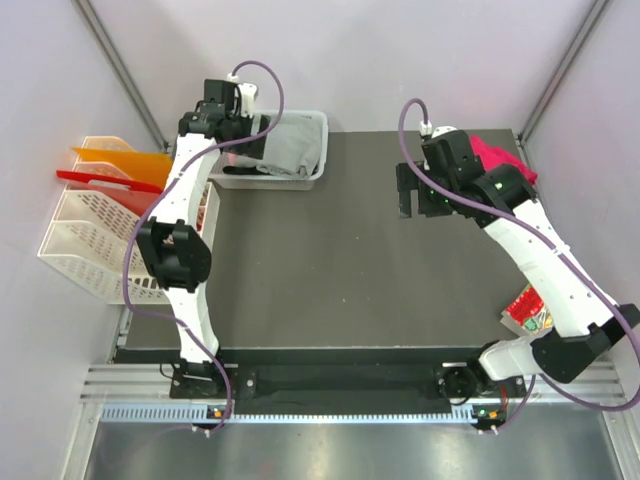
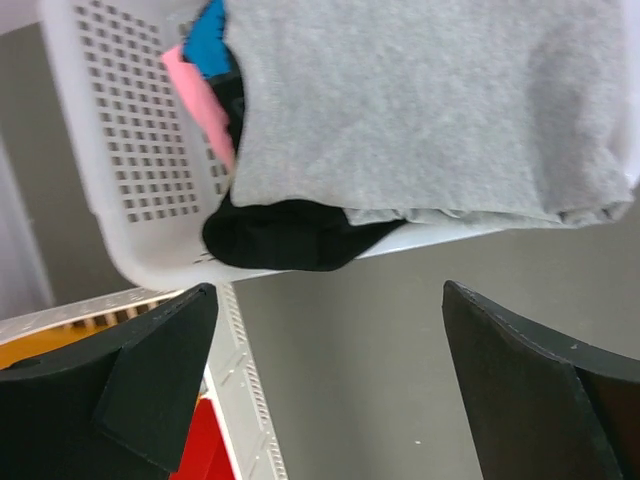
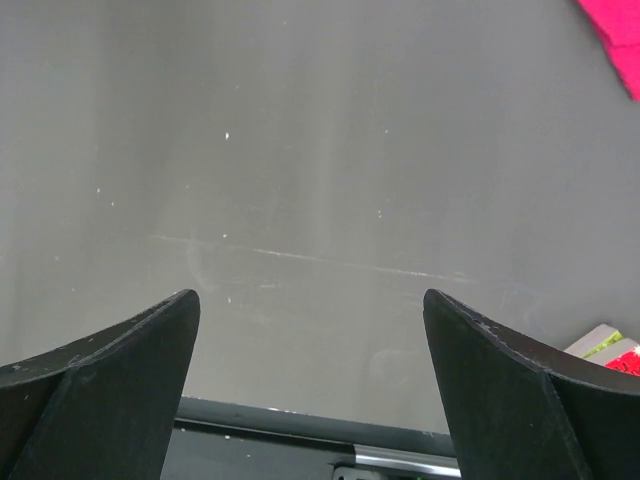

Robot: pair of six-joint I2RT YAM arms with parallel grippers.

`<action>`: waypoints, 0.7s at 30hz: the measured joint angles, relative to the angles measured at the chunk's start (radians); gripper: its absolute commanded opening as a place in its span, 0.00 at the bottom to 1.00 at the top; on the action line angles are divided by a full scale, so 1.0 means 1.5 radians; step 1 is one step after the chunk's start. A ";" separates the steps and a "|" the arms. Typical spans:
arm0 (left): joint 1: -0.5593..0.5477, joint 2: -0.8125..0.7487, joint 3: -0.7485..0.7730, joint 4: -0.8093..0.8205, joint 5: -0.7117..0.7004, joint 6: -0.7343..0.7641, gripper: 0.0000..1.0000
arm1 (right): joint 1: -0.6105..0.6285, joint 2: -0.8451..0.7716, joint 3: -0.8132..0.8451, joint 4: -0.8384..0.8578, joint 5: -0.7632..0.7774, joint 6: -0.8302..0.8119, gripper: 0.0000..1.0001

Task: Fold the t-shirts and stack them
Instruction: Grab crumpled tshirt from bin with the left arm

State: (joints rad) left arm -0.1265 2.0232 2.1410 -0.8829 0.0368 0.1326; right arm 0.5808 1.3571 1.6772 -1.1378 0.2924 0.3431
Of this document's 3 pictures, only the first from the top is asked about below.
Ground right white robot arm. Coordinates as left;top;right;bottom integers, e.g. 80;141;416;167
395;162;639;396

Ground pink folded t shirt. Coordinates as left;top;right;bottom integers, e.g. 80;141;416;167
470;135;538;185

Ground grey t shirt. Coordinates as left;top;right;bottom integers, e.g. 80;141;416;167
230;110;322;177

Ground white plastic laundry basket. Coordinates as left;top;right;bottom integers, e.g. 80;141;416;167
209;110;329;191

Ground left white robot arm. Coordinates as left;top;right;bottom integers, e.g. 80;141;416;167
131;111;274;398

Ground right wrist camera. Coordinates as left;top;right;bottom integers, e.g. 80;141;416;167
421;126;477;177

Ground red patterned book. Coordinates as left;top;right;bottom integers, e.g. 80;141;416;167
500;284;553;336

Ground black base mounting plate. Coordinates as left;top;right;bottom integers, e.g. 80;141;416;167
170;348;525;418

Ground orange plastic folder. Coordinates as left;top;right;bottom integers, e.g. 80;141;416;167
72;147;172;187

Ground red plastic folder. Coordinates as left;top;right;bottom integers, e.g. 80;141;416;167
56;170;163;194

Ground grey slotted cable duct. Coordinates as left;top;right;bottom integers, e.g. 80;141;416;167
99;403;501;424

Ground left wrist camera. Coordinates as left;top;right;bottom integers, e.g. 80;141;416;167
202;76;259;118

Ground white plastic file organizer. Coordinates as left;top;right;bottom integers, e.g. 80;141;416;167
37;136;220;305

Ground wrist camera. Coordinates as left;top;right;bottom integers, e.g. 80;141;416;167
202;76;259;118
421;126;477;177

